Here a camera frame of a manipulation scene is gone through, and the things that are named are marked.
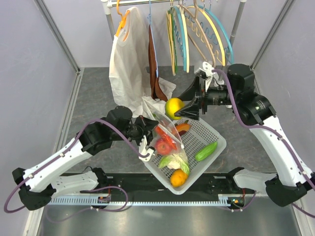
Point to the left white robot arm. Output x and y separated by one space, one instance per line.
38 185

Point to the white t-shirt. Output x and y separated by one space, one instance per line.
129 66

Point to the red apple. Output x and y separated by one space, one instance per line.
163 147

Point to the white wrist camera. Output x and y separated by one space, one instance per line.
146 152
210 78

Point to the light green cucumber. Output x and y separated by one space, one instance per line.
206 151

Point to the yellow lemon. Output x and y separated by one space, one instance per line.
172 106

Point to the cream hanger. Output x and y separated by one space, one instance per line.
170 43

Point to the orange carrot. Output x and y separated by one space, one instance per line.
166 138

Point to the light blue hanger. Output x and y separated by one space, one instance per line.
181 37

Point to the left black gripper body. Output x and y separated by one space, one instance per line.
141 121

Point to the green hanger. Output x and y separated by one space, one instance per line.
173 39

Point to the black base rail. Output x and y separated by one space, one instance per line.
146 188

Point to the orange pumpkin slice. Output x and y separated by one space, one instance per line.
183 128

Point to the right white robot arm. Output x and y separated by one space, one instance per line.
293 178

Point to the white slotted cable duct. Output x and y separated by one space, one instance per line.
81 200

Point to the blue wire hanger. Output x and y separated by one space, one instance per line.
150 19

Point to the orange hanger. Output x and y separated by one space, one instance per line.
122 23

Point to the brown cloth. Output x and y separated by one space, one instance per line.
156 91

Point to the yellow plastic hanger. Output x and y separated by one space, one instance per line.
215 32

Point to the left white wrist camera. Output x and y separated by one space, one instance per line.
146 152

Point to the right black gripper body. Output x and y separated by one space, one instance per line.
203 99

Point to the white plastic basket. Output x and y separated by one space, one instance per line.
200 135

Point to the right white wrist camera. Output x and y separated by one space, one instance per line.
210 78

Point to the clear dotted zip top bag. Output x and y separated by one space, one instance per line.
154 111

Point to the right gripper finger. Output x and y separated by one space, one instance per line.
190 109
190 93

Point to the white cauliflower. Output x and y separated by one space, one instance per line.
175 161

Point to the grey clothes rack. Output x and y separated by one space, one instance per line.
229 56

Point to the teal plastic hanger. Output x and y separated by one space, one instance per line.
222 32

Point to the orange tangerine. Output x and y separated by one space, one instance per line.
178 178

